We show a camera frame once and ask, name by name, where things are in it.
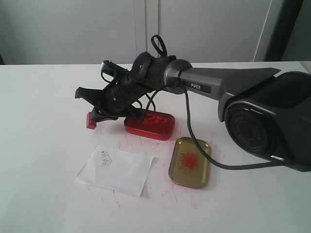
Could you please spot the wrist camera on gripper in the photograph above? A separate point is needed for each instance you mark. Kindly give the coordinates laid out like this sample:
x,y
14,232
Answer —
x,y
112,69

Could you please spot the dark post in background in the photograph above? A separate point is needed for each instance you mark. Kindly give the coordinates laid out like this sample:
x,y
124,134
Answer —
x,y
291,36

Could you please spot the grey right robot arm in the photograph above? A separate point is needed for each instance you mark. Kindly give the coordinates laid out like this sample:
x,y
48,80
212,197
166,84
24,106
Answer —
x,y
267,113

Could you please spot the gold tin lid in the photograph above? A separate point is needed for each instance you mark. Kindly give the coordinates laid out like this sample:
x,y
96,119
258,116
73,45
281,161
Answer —
x,y
188,166

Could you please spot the white cabinet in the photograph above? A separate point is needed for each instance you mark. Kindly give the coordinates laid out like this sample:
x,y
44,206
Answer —
x,y
89,31

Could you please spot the white paper sheet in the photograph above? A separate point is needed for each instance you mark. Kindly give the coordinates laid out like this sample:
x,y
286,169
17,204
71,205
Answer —
x,y
116,170

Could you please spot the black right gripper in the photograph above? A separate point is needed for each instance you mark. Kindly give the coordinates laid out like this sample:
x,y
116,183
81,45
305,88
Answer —
x,y
117,98

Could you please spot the red stamp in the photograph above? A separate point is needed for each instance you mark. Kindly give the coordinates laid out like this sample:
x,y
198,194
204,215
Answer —
x,y
90,124

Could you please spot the red ink pad tin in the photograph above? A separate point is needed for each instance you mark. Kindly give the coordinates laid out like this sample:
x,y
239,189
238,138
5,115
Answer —
x,y
156,125

